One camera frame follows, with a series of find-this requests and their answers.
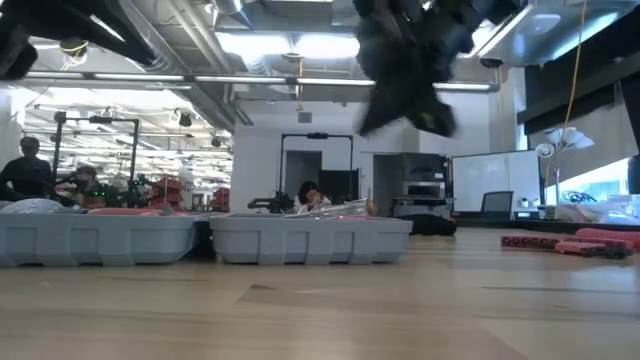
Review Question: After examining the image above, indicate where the silver oven appliance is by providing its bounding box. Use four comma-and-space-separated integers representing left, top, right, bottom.
402, 180, 446, 199

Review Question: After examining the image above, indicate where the white ceiling disc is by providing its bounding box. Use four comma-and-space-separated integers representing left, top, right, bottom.
524, 12, 562, 36

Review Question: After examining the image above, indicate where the long tube ceiling light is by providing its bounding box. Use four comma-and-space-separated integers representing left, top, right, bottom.
24, 69, 496, 92

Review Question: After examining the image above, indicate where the black cable bundle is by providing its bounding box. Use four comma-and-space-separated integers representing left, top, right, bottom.
562, 189, 599, 205

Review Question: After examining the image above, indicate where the yellow hanging cable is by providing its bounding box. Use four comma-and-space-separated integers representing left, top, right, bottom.
563, 0, 587, 129

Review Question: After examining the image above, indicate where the yellow ceiling drop cord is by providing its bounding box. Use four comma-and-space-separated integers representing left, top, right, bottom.
295, 55, 306, 112

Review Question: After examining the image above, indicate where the black work glove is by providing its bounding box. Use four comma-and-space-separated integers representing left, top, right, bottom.
399, 213, 458, 237

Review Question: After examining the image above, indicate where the whiteboard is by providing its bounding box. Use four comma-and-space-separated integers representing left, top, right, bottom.
449, 149, 542, 214

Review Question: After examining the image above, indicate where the black rig frame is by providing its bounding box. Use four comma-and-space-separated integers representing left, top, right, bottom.
278, 132, 355, 211
49, 110, 142, 201

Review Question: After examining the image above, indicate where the grey plastic tool case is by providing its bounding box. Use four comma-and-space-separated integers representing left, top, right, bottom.
0, 199, 414, 268

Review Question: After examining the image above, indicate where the white multi-head floor lamp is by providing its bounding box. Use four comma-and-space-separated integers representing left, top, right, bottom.
534, 126, 596, 220

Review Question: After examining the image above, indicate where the black equipment cabinet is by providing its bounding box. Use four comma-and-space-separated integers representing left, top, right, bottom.
399, 152, 450, 217

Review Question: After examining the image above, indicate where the black round ceiling fixture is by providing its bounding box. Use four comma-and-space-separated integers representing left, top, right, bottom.
58, 37, 90, 69

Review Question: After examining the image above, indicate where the grey mesh office chair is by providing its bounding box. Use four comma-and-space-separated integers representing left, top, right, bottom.
480, 190, 515, 219

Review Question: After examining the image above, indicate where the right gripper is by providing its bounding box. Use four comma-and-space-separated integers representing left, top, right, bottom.
354, 24, 459, 139

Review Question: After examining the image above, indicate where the clear plastic bag pile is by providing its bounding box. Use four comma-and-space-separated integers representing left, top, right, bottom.
549, 192, 640, 226

